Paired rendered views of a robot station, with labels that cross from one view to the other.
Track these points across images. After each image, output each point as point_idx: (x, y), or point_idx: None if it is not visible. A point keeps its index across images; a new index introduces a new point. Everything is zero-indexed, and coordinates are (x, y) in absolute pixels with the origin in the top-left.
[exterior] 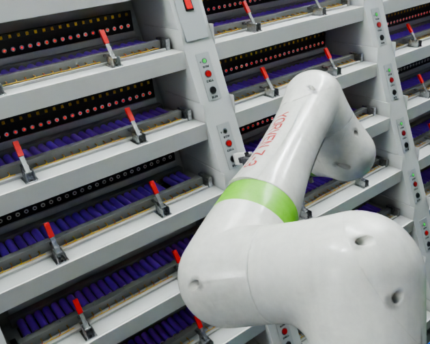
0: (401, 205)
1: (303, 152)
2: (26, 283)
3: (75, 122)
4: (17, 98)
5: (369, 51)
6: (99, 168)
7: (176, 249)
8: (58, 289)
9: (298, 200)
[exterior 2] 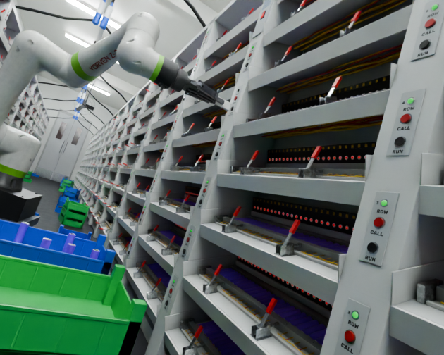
0: None
1: (98, 41)
2: (176, 139)
3: None
4: (206, 73)
5: None
6: (204, 103)
7: None
8: (203, 165)
9: (80, 53)
